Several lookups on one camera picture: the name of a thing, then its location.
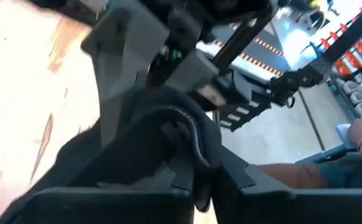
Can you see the dark grey garment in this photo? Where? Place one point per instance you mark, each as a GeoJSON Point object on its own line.
{"type": "Point", "coordinates": [137, 149]}

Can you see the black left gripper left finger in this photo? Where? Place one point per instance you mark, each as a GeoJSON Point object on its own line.
{"type": "Point", "coordinates": [180, 177]}

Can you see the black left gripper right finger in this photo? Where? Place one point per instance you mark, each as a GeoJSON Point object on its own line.
{"type": "Point", "coordinates": [246, 193]}

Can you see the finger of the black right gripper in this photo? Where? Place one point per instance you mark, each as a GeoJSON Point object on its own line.
{"type": "Point", "coordinates": [121, 62]}
{"type": "Point", "coordinates": [196, 74]}

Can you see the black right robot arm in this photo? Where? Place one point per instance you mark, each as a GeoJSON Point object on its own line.
{"type": "Point", "coordinates": [293, 77]}

